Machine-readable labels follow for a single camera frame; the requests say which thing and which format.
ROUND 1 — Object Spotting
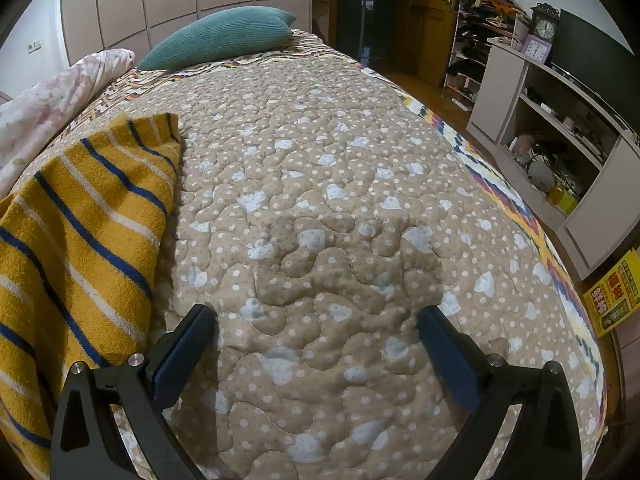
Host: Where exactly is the rack with clothes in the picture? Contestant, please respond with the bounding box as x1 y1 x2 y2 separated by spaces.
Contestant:
442 0 531 111

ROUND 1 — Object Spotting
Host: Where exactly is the yellow container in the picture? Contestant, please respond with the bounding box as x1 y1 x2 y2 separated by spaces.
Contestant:
547 182 579 214

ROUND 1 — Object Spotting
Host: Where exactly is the yellow striped knit garment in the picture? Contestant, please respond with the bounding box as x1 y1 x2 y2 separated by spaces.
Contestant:
0 112 182 480

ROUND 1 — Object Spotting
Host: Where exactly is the teal ribbed pillow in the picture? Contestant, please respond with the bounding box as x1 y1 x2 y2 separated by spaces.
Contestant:
136 6 297 72

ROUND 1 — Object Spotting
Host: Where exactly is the wooden door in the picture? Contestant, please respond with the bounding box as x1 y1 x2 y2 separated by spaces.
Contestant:
406 0 473 83

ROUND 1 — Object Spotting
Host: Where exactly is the small purple clock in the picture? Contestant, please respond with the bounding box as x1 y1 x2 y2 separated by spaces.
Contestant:
520 35 553 63

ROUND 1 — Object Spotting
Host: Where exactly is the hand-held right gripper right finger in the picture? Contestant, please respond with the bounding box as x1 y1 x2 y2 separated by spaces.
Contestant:
416 305 583 480

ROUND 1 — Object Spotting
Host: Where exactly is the dark ornate clock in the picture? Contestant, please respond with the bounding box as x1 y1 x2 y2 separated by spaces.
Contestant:
530 2 561 43

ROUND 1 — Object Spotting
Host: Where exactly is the yellow printed box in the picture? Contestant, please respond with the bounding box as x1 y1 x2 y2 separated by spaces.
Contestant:
582 248 640 338

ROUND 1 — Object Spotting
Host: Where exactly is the beige dotted quilted blanket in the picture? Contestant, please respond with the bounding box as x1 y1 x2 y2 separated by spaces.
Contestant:
10 52 608 480

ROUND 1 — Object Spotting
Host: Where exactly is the black television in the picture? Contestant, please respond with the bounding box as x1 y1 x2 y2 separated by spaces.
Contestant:
550 8 640 111

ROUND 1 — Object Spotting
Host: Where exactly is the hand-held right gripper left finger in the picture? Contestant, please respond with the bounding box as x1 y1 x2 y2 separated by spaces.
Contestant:
50 303 218 480

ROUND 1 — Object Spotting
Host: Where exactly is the white shelf cabinet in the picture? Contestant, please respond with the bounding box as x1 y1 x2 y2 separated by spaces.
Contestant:
466 37 640 281

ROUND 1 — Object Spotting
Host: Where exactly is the pink floral duvet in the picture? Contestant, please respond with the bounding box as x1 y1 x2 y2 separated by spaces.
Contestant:
0 48 137 201

